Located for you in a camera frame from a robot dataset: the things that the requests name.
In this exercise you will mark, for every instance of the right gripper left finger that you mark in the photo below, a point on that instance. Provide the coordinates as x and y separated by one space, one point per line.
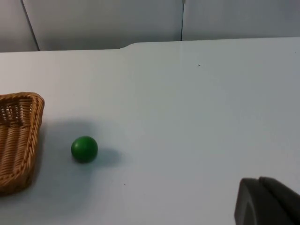
254 206

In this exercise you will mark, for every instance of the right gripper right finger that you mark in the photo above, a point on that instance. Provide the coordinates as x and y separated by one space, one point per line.
284 199

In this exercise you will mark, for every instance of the green ball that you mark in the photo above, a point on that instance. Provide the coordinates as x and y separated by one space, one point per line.
84 149

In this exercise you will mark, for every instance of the pale brown wicker basket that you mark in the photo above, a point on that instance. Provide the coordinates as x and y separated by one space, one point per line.
14 145

